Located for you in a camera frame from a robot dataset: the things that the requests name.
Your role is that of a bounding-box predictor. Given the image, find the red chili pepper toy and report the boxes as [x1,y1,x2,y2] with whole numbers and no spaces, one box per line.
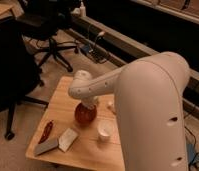
[38,121,53,144]

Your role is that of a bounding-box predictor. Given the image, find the black office chair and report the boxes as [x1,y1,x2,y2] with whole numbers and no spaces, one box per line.
[17,0,80,72]
[0,17,48,140]

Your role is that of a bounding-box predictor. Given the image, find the white spray bottle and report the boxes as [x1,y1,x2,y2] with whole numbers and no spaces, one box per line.
[80,1,86,17]

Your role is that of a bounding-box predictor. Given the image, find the power strip with cables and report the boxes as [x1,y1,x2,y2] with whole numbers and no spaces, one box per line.
[80,31,110,64]

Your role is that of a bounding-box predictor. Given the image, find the white paper cup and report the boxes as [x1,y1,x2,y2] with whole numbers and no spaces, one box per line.
[97,120,114,141]

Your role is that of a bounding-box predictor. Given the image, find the black office chair near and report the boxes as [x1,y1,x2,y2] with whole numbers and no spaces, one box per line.
[0,17,48,140]

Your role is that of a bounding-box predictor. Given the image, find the blue device on floor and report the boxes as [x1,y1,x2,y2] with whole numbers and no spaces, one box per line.
[186,143,199,165]

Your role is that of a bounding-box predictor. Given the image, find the white tube package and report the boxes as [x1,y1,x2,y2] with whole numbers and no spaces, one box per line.
[107,101,116,115]

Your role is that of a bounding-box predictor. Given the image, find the black office chair far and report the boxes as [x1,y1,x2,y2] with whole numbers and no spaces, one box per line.
[17,0,80,72]

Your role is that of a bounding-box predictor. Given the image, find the white sponge block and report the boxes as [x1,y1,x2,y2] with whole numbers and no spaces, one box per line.
[58,128,78,152]

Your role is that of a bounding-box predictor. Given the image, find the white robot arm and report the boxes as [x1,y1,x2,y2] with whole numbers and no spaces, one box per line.
[68,52,190,171]

